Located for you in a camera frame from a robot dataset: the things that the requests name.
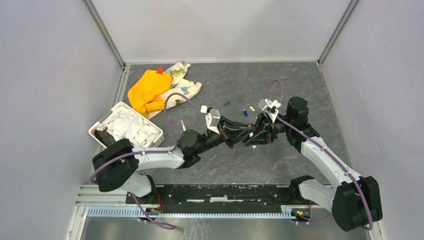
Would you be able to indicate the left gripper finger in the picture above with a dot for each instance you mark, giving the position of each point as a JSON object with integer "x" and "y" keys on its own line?
{"x": 235, "y": 136}
{"x": 228, "y": 124}

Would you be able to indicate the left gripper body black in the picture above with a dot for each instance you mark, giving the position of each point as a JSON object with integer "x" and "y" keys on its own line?
{"x": 224, "y": 132}

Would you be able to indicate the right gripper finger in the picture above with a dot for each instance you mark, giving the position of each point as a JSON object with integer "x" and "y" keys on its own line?
{"x": 260, "y": 139}
{"x": 262, "y": 124}

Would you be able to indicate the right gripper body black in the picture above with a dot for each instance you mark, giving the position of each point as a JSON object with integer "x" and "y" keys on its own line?
{"x": 272, "y": 128}

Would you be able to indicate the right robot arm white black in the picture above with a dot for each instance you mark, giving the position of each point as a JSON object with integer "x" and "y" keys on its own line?
{"x": 353, "y": 200}

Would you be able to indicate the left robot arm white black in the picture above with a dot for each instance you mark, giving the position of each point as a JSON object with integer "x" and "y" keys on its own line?
{"x": 118, "y": 166}

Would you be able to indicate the cream patterned cloth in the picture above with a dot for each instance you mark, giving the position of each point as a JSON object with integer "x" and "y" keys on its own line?
{"x": 180, "y": 85}

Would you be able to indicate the yellow orange cloth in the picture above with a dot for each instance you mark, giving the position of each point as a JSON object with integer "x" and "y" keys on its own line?
{"x": 144, "y": 96}

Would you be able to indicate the white cloth in basket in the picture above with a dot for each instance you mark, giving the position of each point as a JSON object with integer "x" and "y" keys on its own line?
{"x": 129, "y": 127}

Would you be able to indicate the white laundry basket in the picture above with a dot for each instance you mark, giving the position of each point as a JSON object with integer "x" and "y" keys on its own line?
{"x": 99, "y": 129}

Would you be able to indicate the black garment in basket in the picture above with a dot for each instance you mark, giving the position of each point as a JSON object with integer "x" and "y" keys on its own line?
{"x": 105, "y": 138}

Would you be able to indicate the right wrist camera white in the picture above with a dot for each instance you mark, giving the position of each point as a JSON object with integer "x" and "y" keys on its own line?
{"x": 270, "y": 107}

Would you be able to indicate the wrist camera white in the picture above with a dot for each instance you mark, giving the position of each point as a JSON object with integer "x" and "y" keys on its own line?
{"x": 270, "y": 107}
{"x": 212, "y": 120}

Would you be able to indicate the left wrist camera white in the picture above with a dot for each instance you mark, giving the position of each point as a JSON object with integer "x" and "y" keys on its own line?
{"x": 212, "y": 120}

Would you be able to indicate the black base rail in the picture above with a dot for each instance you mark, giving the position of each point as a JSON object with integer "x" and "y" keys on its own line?
{"x": 223, "y": 199}

